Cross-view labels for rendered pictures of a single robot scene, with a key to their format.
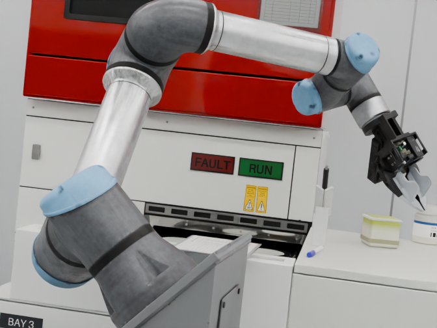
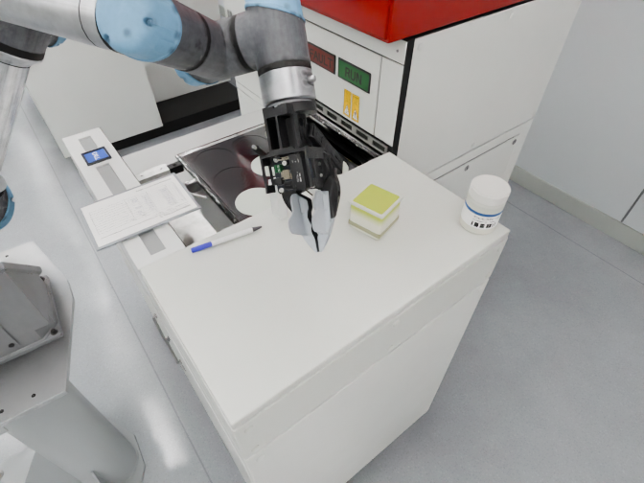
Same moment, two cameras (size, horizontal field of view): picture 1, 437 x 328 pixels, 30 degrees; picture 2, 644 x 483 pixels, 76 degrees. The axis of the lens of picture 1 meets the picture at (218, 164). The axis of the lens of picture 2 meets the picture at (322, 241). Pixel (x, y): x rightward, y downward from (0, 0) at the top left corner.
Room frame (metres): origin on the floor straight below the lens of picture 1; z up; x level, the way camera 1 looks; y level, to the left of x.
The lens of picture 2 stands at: (1.40, -0.73, 1.53)
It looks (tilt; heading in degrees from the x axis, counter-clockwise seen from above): 46 degrees down; 44
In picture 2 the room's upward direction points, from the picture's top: straight up
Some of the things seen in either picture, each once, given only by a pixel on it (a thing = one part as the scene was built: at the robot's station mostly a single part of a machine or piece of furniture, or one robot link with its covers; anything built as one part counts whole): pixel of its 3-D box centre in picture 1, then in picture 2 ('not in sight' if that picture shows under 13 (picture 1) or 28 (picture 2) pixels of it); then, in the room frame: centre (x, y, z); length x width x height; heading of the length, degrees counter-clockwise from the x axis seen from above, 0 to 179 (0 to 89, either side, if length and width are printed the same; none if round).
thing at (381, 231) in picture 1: (380, 230); (374, 211); (1.90, -0.39, 1.00); 0.07 x 0.07 x 0.07; 6
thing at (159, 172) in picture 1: (164, 187); (297, 70); (2.20, 0.14, 1.02); 0.82 x 0.03 x 0.40; 81
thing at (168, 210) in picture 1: (225, 217); (333, 115); (2.17, -0.03, 0.96); 0.44 x 0.01 x 0.02; 81
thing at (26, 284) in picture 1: (152, 278); (125, 208); (1.60, 0.11, 0.89); 0.55 x 0.09 x 0.14; 81
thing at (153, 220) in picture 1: (222, 241); (331, 136); (2.16, -0.03, 0.89); 0.44 x 0.02 x 0.10; 81
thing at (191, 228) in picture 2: not in sight; (181, 218); (1.69, 0.01, 0.87); 0.36 x 0.08 x 0.03; 81
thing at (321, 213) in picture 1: (321, 214); (284, 185); (1.80, -0.24, 1.03); 0.06 x 0.04 x 0.13; 171
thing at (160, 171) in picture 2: not in sight; (153, 175); (1.71, 0.16, 0.89); 0.08 x 0.03 x 0.03; 171
